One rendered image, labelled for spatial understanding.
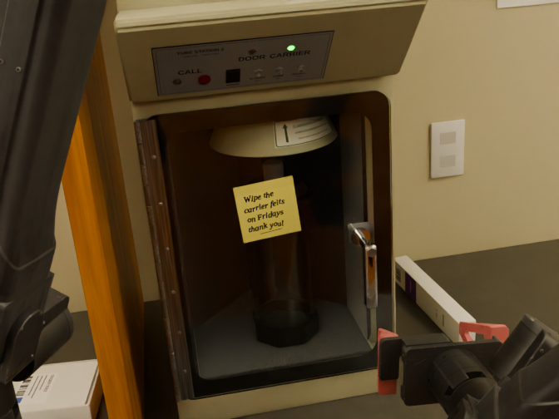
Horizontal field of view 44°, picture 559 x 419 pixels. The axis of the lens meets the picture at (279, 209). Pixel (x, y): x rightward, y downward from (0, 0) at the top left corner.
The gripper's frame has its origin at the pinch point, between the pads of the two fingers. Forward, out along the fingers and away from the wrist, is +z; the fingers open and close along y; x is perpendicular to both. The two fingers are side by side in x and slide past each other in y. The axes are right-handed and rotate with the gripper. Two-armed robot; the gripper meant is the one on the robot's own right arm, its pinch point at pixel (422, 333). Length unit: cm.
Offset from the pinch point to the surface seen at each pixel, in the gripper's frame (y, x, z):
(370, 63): 3.9, -29.6, 10.2
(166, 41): 26.8, -32.9, 3.9
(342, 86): 6.1, -26.6, 14.9
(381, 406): -0.1, 19.1, 15.3
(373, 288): 2.8, -1.4, 10.6
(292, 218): 12.5, -10.1, 14.6
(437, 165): -24, -5, 60
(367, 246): 3.8, -7.2, 10.4
